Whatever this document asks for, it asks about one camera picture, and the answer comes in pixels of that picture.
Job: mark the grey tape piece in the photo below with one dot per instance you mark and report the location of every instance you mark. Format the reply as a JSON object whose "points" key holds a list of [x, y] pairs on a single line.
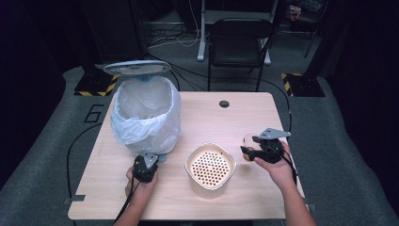
{"points": [[311, 207], [74, 198]]}

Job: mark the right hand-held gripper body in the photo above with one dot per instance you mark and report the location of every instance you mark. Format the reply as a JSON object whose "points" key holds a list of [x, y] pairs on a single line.
{"points": [[271, 147]]}

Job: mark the white plastic trash bag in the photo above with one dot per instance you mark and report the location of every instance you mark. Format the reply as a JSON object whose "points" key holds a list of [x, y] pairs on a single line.
{"points": [[147, 132]]}

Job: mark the white grey pedal trash can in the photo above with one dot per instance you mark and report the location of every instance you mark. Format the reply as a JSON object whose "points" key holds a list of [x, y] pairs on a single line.
{"points": [[136, 67]]}

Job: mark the beige perforated strainer container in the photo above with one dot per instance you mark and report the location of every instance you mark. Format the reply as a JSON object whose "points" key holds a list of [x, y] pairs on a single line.
{"points": [[210, 166]]}

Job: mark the person's right hand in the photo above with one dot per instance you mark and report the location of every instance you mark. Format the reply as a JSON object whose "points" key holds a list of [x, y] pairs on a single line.
{"points": [[279, 171]]}

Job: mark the black folding chair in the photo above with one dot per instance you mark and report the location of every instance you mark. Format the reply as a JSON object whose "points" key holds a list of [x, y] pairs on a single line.
{"points": [[240, 40]]}

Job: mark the white metal desk frame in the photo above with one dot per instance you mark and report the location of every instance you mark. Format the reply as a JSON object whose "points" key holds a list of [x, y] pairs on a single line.
{"points": [[201, 37]]}

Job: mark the black base with hazard tape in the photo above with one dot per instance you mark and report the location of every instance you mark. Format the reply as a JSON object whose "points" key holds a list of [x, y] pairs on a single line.
{"points": [[91, 84], [306, 84]]}

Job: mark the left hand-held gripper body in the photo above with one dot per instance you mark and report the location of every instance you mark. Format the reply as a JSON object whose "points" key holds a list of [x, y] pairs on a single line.
{"points": [[145, 168]]}

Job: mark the person's left hand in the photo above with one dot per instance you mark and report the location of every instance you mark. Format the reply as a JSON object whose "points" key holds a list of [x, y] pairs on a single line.
{"points": [[141, 190]]}

